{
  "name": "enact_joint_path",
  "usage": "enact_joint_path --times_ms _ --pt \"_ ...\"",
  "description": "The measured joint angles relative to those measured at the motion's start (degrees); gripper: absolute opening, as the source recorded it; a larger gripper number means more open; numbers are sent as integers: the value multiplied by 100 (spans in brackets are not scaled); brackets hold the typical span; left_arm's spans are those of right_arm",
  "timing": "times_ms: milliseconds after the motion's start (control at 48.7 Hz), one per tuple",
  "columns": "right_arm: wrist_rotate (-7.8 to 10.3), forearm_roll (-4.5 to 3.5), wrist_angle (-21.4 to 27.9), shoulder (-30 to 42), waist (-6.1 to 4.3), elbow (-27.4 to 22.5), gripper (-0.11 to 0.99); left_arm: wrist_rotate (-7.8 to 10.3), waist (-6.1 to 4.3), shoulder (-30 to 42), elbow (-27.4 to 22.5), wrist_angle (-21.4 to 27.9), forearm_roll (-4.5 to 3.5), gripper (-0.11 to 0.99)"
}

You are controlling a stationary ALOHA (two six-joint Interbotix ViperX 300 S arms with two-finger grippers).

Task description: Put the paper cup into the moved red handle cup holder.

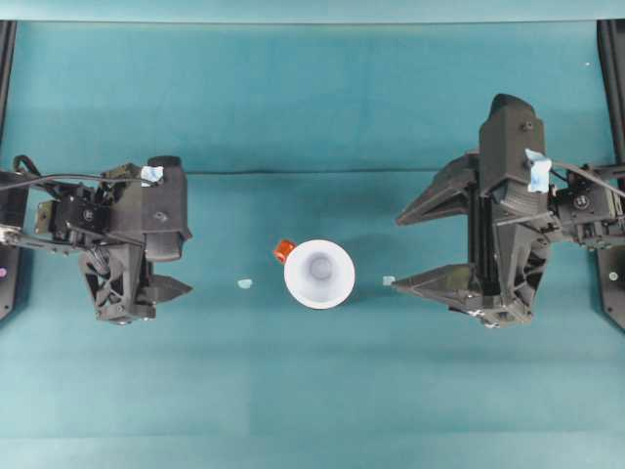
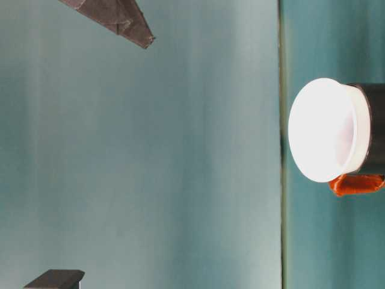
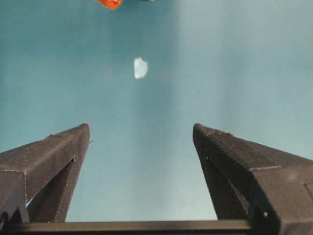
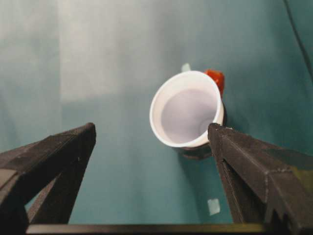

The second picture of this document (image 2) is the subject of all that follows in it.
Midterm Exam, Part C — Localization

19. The black red-handled cup holder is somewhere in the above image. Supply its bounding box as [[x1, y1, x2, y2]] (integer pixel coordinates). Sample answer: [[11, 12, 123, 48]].
[[327, 82, 385, 198]]

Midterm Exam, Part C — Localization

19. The blue-green hanging cloth sheet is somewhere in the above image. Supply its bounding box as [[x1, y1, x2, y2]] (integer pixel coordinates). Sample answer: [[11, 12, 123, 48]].
[[0, 0, 282, 289]]

